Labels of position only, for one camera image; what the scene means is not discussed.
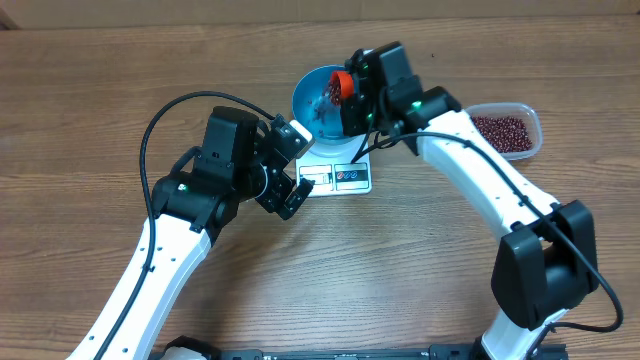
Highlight red beans in bowl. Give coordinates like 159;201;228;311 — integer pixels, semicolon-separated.
307;82;346;139

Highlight white digital kitchen scale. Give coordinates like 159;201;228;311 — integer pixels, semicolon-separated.
295;135;373;197

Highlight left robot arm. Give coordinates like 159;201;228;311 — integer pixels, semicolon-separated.
71;106;313;359

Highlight clear plastic container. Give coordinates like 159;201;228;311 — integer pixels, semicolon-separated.
465;102;543;161

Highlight red scoop blue handle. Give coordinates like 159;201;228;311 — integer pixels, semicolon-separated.
326;70;355;106

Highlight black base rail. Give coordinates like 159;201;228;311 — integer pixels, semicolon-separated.
147;328;569;360

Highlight blue bowl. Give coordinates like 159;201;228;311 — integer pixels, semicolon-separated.
292;65;354;145

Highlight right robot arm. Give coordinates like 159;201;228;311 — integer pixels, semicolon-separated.
332;42;598;359

